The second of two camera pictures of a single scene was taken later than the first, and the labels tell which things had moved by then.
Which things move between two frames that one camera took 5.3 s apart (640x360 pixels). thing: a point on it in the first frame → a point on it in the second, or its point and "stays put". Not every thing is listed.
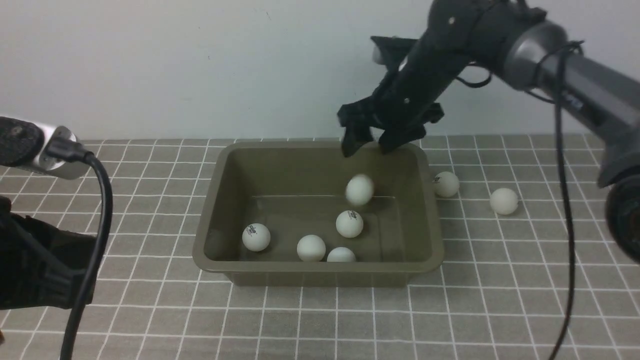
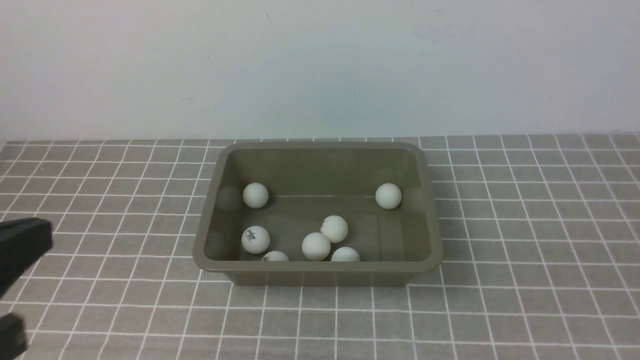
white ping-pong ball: x=256 y=237 stays put
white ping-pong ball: x=341 y=254 stays put
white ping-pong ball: x=359 y=189 → x=272 y=256
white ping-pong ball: x=503 y=201 → x=255 y=195
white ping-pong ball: x=446 y=184 → x=388 y=196
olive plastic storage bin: x=298 y=189 stays put
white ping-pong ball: x=349 y=224 → x=334 y=229
